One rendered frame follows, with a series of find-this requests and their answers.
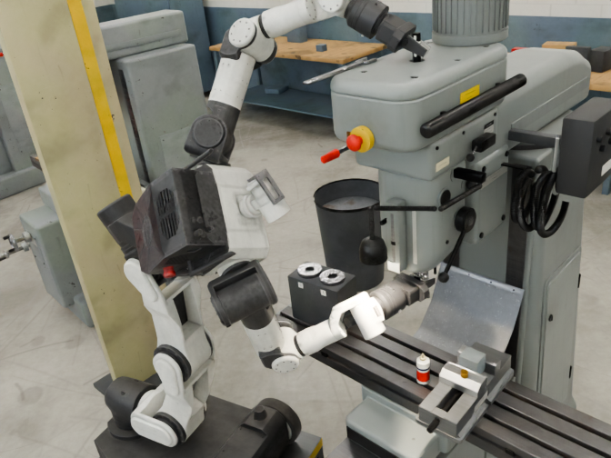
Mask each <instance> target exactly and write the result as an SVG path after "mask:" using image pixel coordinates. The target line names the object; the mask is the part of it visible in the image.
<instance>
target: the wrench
mask: <svg viewBox="0 0 611 458"><path fill-rule="evenodd" d="M376 61H377V58H372V59H370V60H367V57H364V58H361V59H358V60H356V61H355V62H354V63H352V64H350V65H346V66H343V67H341V68H338V69H336V70H334V71H331V72H328V73H325V74H323V75H319V76H317V77H314V78H311V79H308V80H306V81H304V82H303V85H311V84H313V83H316V82H319V81H321V80H324V79H327V78H328V77H331V76H334V75H338V74H341V73H343V72H345V71H347V70H350V69H353V68H355V67H358V66H360V65H368V64H372V63H373V62H376Z"/></svg>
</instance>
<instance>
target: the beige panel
mask: <svg viewBox="0 0 611 458"><path fill-rule="evenodd" d="M0 45H1V47H2V50H3V53H4V56H5V60H6V63H7V66H8V69H9V72H10V75H11V77H12V80H13V83H14V86H15V90H16V93H17V96H18V99H19V102H20V105H21V107H22V110H23V113H24V116H25V120H26V123H27V126H28V129H29V132H30V135H31V137H32V140H33V143H34V146H35V150H36V153H37V156H38V159H39V162H40V165H41V167H42V170H43V173H44V176H45V180H46V183H47V186H48V189H49V192H50V195H51V197H52V200H53V203H54V205H55V209H56V212H57V215H58V218H59V221H60V224H61V226H62V229H63V232H64V235H65V239H66V242H67V245H68V248H69V251H70V254H71V256H72V259H73V262H74V265H75V269H76V272H77V275H78V278H79V281H80V284H81V286H82V289H83V292H84V295H85V299H86V302H87V305H88V308H89V311H90V314H91V316H92V319H93V322H94V325H95V329H96V332H97V335H98V338H99V341H100V344H101V346H102V349H103V352H104V355H105V359H106V362H107V365H108V368H109V371H110V373H109V374H107V375H106V376H104V377H103V378H101V379H99V380H98V381H96V382H95V383H93V385H94V388H95V389H97V390H98V391H99V392H100V393H101V394H103V395H105V392H106V390H107V388H108V387H109V385H110V384H111V383H112V382H113V381H114V380H115V379H116V378H118V377H121V376H126V377H130V378H135V379H137V380H140V381H143V382H146V383H150V384H153V385H156V386H157V387H158V386H159V385H160V384H161V383H162V381H161V379H160V377H159V375H158V373H157V371H156V370H155V368H154V365H153V359H154V351H155V349H156V348H157V336H156V331H155V325H154V321H153V317H152V314H151V313H150V312H149V311H148V310H147V309H146V308H145V306H144V302H143V297H142V294H141V293H140V292H139V291H138V290H137V289H136V288H135V287H134V285H133V284H132V283H131V282H130V281H129V280H128V279H127V277H126V276H125V272H124V265H125V263H126V259H125V255H124V253H123V252H122V251H121V247H120V245H119V244H117V242H116V241H115V239H114V238H113V236H112V235H111V234H110V233H109V232H108V230H107V229H106V228H105V226H104V225H103V223H102V222H101V220H100V219H99V218H98V216H97V213H98V212H99V211H100V210H102V209H103V208H105V207H106V206H108V205H109V204H111V203H112V202H113V201H115V200H116V199H118V198H120V197H121V196H123V195H125V194H130V195H131V196H132V198H133V199H134V201H135V202H137V201H138V200H139V198H140V197H141V195H142V194H143V193H142V189H141V185H140V182H139V178H138V174H137V171H136V167H135V161H134V157H133V154H132V150H131V146H130V143H129V139H128V135H127V131H126V128H125V121H124V118H123V115H122V111H121V107H120V104H119V100H118V96H117V92H116V89H115V82H114V78H113V75H112V72H111V68H110V64H109V61H108V57H107V53H106V50H105V43H104V39H103V36H102V32H101V29H100V25H99V22H98V18H97V14H96V10H95V4H94V0H0Z"/></svg>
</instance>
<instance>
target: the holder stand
mask: <svg viewBox="0 0 611 458"><path fill-rule="evenodd" d="M287 278H288V284H289V291H290V297H291V304H292V310H293V316H294V317H295V318H296V319H299V320H302V321H304V322H307V323H310V324H313V325H317V324H320V323H322V322H324V321H326V320H328V319H329V317H330V314H331V312H332V309H333V307H334V306H336V305H337V304H340V303H342V302H343V301H345V300H347V299H349V298H351V297H353V296H355V295H357V290H356V276H355V275H353V274H348V273H345V272H343V271H341V270H336V269H333V268H329V267H326V266H323V265H320V264H317V263H311V262H308V261H306V262H305V263H303V264H302V265H300V266H299V267H298V268H297V269H295V270H294V271H293V272H292V273H291V274H290V275H288V276H287Z"/></svg>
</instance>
